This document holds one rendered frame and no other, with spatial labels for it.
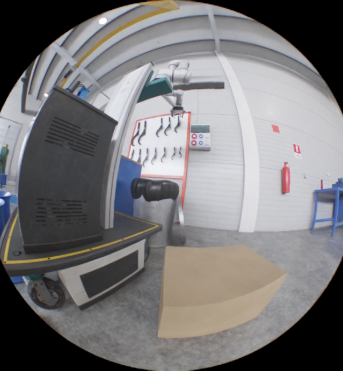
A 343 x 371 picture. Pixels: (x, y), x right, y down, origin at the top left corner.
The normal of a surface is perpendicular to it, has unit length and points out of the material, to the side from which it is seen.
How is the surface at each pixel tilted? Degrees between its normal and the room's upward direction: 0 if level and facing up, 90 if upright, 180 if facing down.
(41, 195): 90
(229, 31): 173
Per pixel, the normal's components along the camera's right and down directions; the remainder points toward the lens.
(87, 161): 0.91, 0.07
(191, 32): -0.14, 0.97
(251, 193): -0.33, -0.10
